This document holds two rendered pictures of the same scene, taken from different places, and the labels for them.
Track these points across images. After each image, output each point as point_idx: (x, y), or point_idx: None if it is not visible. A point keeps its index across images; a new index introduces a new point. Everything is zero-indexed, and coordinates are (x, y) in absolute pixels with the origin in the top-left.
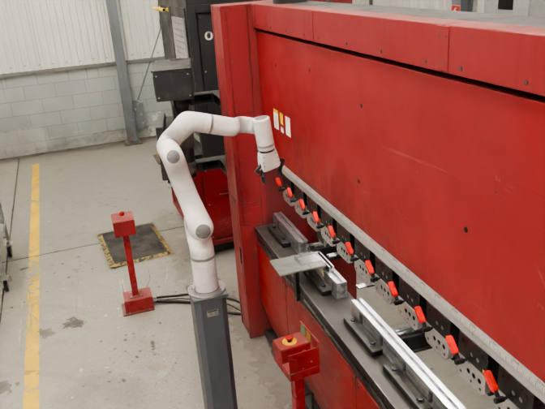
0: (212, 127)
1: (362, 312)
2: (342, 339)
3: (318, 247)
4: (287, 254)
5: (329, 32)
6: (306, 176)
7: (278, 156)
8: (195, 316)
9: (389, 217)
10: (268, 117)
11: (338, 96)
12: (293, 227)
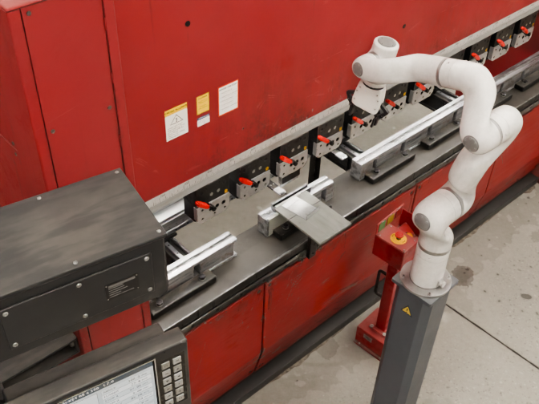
0: None
1: (379, 154)
2: (400, 179)
3: (184, 253)
4: (235, 270)
5: None
6: (285, 120)
7: (180, 177)
8: (443, 305)
9: (443, 20)
10: (383, 36)
11: None
12: (188, 258)
